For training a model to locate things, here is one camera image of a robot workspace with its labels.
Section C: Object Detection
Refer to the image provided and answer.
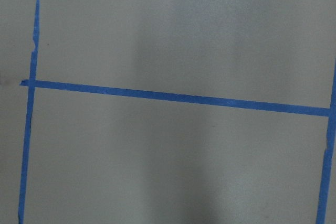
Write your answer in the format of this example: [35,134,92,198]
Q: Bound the blue masking tape grid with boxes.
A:
[18,0,335,223]

